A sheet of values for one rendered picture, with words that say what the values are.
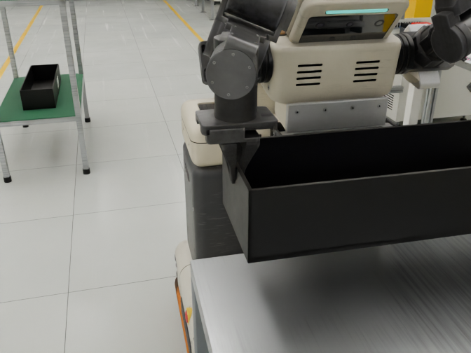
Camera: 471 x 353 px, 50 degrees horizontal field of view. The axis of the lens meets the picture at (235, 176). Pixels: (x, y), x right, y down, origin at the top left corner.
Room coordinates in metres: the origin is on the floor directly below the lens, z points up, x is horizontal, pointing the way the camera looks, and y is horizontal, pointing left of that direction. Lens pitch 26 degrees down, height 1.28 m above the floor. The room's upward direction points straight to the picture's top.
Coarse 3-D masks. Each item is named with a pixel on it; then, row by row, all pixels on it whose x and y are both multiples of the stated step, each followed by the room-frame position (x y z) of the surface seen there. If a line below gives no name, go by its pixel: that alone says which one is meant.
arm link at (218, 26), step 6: (216, 24) 0.88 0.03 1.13; (222, 24) 0.88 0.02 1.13; (216, 30) 0.87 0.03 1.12; (222, 30) 0.87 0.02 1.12; (210, 36) 0.87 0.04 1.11; (210, 42) 0.87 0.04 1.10; (210, 48) 0.87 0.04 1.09; (264, 48) 0.87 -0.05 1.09; (204, 54) 0.89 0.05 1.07; (210, 54) 0.88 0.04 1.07; (264, 54) 0.86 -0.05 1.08; (258, 60) 0.86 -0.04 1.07; (258, 66) 0.87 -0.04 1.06
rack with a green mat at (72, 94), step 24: (0, 0) 2.53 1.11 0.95; (24, 0) 2.55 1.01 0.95; (48, 0) 2.58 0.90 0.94; (72, 0) 3.44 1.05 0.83; (72, 24) 3.43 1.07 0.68; (72, 72) 2.59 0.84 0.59; (72, 96) 2.59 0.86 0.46; (0, 120) 2.52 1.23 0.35; (24, 120) 2.53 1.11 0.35; (48, 120) 2.56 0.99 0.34; (72, 120) 2.59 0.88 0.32; (0, 144) 2.49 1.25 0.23
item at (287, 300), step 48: (432, 240) 0.72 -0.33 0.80; (192, 288) 0.65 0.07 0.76; (240, 288) 0.59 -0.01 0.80; (288, 288) 0.59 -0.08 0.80; (336, 288) 0.59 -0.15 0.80; (384, 288) 0.59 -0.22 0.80; (432, 288) 0.59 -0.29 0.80; (240, 336) 0.50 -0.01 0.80; (288, 336) 0.50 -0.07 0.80; (336, 336) 0.50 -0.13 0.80; (384, 336) 0.50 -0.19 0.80; (432, 336) 0.50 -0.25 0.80
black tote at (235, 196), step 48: (288, 144) 0.75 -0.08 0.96; (336, 144) 0.77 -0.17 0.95; (384, 144) 0.79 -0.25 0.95; (432, 144) 0.81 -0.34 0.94; (240, 192) 0.61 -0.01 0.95; (288, 192) 0.57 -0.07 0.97; (336, 192) 0.59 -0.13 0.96; (384, 192) 0.60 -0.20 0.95; (432, 192) 0.62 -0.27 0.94; (240, 240) 0.60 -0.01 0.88; (288, 240) 0.58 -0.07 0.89; (336, 240) 0.59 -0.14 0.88; (384, 240) 0.61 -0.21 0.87
